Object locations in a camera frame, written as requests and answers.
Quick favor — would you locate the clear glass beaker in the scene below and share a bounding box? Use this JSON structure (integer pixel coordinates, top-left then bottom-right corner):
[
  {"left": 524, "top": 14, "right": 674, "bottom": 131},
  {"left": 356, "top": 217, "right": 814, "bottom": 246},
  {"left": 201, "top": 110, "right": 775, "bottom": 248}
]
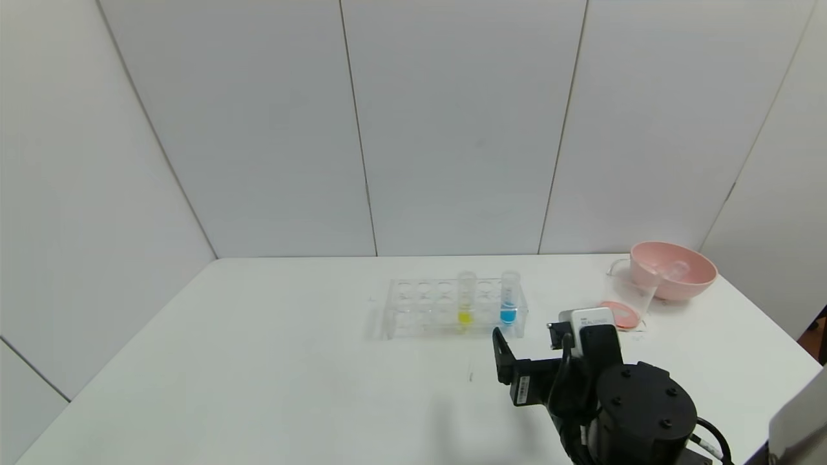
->
[{"left": 598, "top": 259, "right": 660, "bottom": 334}]

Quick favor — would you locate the dark unidentified object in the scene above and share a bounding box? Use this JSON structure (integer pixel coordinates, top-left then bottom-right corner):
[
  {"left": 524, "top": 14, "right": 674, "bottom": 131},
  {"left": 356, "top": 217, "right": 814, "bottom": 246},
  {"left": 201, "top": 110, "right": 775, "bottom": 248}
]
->
[{"left": 811, "top": 305, "right": 827, "bottom": 366}]

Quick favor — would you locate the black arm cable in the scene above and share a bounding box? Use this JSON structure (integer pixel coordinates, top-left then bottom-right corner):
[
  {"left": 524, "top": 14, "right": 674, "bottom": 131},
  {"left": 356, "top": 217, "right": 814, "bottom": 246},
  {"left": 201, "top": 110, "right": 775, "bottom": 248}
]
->
[{"left": 694, "top": 417, "right": 735, "bottom": 465}]

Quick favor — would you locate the red pigment test tube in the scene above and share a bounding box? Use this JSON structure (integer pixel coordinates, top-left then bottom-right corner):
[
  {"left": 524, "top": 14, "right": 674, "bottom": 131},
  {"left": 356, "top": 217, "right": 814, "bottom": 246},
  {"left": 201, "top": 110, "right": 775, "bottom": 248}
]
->
[{"left": 656, "top": 260, "right": 692, "bottom": 283}]

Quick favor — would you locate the clear acrylic test tube rack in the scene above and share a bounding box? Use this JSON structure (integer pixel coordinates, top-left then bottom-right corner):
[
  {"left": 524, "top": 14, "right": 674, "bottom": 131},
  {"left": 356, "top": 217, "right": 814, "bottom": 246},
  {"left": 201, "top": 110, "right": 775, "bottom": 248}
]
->
[{"left": 381, "top": 278, "right": 529, "bottom": 340}]

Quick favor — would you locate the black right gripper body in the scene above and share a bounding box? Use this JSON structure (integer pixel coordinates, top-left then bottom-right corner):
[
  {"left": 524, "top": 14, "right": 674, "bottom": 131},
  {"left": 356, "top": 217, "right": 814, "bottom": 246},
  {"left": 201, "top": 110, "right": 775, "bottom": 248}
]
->
[{"left": 509, "top": 357, "right": 575, "bottom": 408}]

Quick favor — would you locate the yellow pigment test tube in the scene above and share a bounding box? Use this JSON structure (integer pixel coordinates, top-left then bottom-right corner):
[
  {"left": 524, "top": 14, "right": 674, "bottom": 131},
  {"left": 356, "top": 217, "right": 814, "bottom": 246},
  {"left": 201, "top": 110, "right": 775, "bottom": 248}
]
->
[{"left": 457, "top": 271, "right": 477, "bottom": 326}]

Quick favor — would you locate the pink plastic bowl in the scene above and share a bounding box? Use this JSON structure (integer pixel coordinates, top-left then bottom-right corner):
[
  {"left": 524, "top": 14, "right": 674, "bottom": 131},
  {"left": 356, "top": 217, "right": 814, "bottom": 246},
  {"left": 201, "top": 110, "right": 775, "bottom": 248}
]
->
[{"left": 630, "top": 242, "right": 718, "bottom": 302}]

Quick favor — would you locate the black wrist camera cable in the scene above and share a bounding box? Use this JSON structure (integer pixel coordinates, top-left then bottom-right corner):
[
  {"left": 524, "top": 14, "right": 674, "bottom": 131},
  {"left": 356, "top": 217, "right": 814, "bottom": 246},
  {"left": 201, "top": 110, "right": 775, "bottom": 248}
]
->
[{"left": 547, "top": 321, "right": 582, "bottom": 420}]

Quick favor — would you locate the blue pigment test tube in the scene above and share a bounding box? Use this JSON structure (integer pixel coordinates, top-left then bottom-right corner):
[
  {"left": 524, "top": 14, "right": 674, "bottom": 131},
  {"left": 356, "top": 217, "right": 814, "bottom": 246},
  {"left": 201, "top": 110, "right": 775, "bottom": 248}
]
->
[{"left": 500, "top": 271, "right": 521, "bottom": 325}]

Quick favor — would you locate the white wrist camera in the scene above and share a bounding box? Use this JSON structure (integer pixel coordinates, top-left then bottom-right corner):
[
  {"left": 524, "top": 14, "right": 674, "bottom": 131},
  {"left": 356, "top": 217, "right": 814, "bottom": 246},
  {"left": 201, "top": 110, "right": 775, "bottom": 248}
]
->
[{"left": 559, "top": 307, "right": 618, "bottom": 357}]

